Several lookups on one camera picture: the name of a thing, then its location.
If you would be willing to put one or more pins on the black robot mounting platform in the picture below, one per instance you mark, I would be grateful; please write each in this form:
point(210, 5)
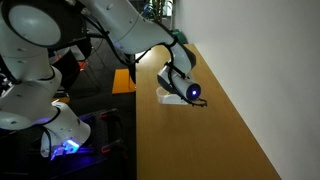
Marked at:
point(100, 166)

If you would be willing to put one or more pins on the black office chair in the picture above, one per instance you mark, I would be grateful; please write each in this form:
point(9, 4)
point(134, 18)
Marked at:
point(68, 70)

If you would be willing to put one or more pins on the green bin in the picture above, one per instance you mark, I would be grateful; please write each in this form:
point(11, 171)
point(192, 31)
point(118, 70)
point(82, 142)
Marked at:
point(178, 35)

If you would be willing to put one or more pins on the green potted plant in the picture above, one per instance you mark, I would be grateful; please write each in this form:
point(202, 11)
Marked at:
point(156, 10)

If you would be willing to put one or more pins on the translucent plastic cup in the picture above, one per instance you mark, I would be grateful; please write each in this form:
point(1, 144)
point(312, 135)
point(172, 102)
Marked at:
point(165, 96)

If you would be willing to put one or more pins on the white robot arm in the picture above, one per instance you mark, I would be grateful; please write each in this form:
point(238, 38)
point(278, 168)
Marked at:
point(30, 93)

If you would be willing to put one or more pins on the red black clamp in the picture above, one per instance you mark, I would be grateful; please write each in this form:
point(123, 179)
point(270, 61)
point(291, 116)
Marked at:
point(111, 146)
point(108, 116)

